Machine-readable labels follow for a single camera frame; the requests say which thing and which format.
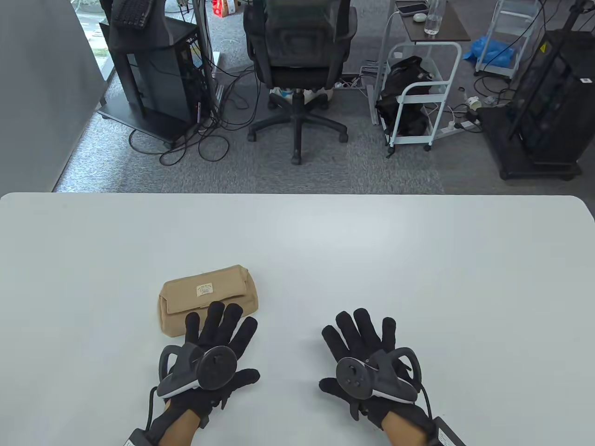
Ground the person's left hand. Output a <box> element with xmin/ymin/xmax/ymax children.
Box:
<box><xmin>151</xmin><ymin>301</ymin><xmax>261</xmax><ymax>435</ymax></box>

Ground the person's right hand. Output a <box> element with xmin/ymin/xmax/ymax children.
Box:
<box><xmin>318</xmin><ymin>308</ymin><xmax>435</xmax><ymax>433</ymax></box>

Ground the tan fabric pencil pouch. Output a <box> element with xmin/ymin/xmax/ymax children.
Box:
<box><xmin>159</xmin><ymin>265</ymin><xmax>259</xmax><ymax>337</ymax></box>

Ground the black handheld controller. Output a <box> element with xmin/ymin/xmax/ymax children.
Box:
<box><xmin>157</xmin><ymin>345</ymin><xmax>238</xmax><ymax>398</ymax></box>
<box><xmin>336</xmin><ymin>348</ymin><xmax>422</xmax><ymax>404</ymax></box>

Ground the white power strip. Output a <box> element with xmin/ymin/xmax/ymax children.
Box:
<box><xmin>437</xmin><ymin>120</ymin><xmax>482</xmax><ymax>138</ymax></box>

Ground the black backpack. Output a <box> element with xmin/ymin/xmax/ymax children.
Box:
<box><xmin>376</xmin><ymin>56</ymin><xmax>435</xmax><ymax>138</ymax></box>

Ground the black computer tower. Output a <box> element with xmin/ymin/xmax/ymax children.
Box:
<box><xmin>122</xmin><ymin>46</ymin><xmax>201</xmax><ymax>126</ymax></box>

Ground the black office chair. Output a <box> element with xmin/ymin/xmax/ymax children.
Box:
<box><xmin>243</xmin><ymin>0</ymin><xmax>358</xmax><ymax>165</ymax></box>

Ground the white tubular rolling cart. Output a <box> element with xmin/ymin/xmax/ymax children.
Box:
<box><xmin>386</xmin><ymin>42</ymin><xmax>463</xmax><ymax>158</ymax></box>

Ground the black computer stand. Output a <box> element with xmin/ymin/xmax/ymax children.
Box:
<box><xmin>97</xmin><ymin>0</ymin><xmax>207</xmax><ymax>149</ymax></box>

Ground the black equipment cart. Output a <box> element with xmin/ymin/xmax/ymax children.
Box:
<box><xmin>479</xmin><ymin>29</ymin><xmax>595</xmax><ymax>181</ymax></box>

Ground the blue plastic bag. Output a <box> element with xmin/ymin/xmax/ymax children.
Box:
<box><xmin>463</xmin><ymin>36</ymin><xmax>516</xmax><ymax>68</ymax></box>

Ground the brown side table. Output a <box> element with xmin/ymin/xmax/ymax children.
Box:
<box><xmin>370</xmin><ymin>0</ymin><xmax>471</xmax><ymax>126</ymax></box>

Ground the clear water bottle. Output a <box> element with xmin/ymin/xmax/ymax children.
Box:
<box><xmin>424</xmin><ymin>0</ymin><xmax>446</xmax><ymax>35</ymax></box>

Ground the black keyboard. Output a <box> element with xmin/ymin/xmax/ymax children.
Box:
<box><xmin>111</xmin><ymin>0</ymin><xmax>154</xmax><ymax>29</ymax></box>

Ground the white metal rack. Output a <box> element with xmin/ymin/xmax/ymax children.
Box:
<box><xmin>474</xmin><ymin>0</ymin><xmax>542</xmax><ymax>79</ymax></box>

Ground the black glove cable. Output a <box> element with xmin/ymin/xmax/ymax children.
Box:
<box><xmin>146</xmin><ymin>386</ymin><xmax>161</xmax><ymax>435</ymax></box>
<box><xmin>409</xmin><ymin>367</ymin><xmax>435</xmax><ymax>421</ymax></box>

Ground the tangle of black floor cables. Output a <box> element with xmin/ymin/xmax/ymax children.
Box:
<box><xmin>128</xmin><ymin>60</ymin><xmax>261</xmax><ymax>167</ymax></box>

